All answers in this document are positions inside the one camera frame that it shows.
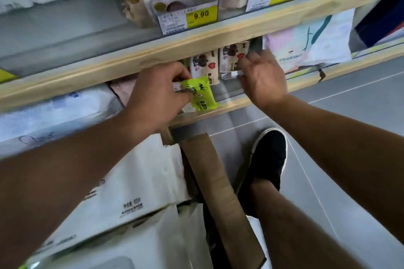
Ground pink small wipes pack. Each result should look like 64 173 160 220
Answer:
109 78 138 107

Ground white blue tissue pack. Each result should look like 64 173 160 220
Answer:
0 84 124 154

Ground dark blue printed pack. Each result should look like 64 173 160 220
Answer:
355 0 404 49

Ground person's right hand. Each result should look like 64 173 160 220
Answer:
237 49 288 110

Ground pastel floral towel pack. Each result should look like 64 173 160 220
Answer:
263 16 332 74

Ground white pastel towel pack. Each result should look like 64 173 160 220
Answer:
303 8 356 64

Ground person's right black shoe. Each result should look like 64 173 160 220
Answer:
237 127 288 217

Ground person's white shorts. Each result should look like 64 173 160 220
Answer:
246 215 272 269

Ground person's right forearm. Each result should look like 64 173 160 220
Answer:
262 94 404 241

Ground person's left forearm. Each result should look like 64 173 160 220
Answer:
0 111 171 269

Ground person's left hand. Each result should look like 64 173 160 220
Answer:
125 61 195 135

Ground brown cardboard box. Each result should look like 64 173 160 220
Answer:
159 126 267 269

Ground wooden edged grey shelf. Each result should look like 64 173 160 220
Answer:
0 0 404 159

